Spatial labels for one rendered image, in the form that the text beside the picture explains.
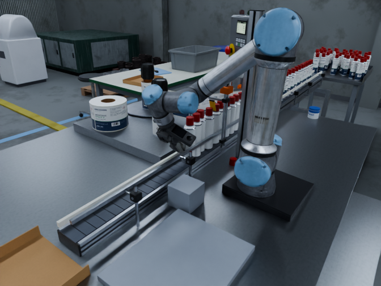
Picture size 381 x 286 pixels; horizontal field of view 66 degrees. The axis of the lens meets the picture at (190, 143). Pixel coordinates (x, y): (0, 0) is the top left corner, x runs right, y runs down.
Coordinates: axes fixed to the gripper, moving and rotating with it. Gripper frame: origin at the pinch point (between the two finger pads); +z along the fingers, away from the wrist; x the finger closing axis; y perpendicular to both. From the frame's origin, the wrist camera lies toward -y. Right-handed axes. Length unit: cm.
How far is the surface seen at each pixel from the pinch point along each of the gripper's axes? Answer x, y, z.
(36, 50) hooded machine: -166, 514, 133
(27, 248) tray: 62, 10, -24
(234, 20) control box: -56, -1, -28
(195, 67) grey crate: -156, 123, 98
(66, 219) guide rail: 49, 4, -25
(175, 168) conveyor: 8.2, -0.3, 1.6
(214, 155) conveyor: -11.5, -5.1, 15.4
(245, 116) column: -29.3, -15.1, 3.1
